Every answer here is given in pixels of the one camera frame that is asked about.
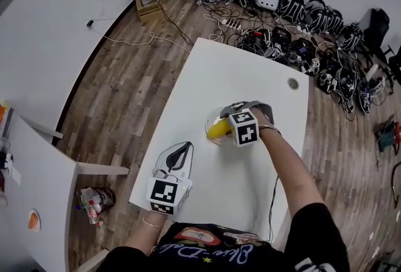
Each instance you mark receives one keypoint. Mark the clear storage box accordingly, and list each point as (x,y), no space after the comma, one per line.
(8,122)

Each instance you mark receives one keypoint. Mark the pile of black devices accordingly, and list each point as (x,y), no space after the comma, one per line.
(313,57)

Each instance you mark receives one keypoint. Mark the small white table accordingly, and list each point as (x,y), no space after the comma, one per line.
(238,76)

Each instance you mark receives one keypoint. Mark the row of black striped backpacks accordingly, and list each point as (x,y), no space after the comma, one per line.
(294,4)

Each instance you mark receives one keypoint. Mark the small white cup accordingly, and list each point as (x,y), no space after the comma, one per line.
(2,200)

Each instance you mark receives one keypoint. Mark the long white table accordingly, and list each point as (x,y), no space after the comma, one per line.
(44,176)

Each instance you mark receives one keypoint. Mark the yellow banana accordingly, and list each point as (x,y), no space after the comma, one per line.
(217,129)

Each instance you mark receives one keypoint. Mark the small black bag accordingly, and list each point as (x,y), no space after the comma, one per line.
(4,153)

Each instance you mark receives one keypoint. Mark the white paper sheet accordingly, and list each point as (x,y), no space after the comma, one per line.
(14,176)

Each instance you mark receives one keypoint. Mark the person's black printed shirt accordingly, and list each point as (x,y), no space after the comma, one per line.
(219,253)

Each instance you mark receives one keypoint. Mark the clear glass plate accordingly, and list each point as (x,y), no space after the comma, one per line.
(213,114)

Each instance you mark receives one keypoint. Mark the black trash bin with litter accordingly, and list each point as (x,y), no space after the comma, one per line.
(100,201)

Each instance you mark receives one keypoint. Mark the brown cardboard box stack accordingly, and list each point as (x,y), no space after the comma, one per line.
(151,9)

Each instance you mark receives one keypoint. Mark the black office chair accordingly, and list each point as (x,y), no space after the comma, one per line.
(376,29)
(396,60)

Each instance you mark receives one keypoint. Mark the person's left forearm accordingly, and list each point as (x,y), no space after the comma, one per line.
(141,233)

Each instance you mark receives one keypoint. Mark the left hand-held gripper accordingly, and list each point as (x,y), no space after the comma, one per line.
(161,192)

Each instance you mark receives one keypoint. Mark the orange toy food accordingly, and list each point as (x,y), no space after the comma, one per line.
(2,111)

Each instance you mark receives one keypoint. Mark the small black wall adapter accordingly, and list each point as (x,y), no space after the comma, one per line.
(90,23)

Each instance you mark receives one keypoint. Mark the long white power strip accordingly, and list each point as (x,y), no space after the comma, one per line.
(230,24)

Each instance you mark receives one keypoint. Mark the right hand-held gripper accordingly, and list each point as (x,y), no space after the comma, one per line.
(246,129)

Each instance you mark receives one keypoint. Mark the white headset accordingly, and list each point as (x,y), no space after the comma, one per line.
(373,74)

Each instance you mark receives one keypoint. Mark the red green power tool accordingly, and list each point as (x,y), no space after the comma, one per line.
(388,136)

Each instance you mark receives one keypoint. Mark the small brown object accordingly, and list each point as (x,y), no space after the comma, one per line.
(1,181)

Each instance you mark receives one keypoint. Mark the orange toy sausage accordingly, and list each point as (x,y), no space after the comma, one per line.
(34,221)

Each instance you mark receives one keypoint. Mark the person's right forearm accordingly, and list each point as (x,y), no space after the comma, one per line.
(288,170)

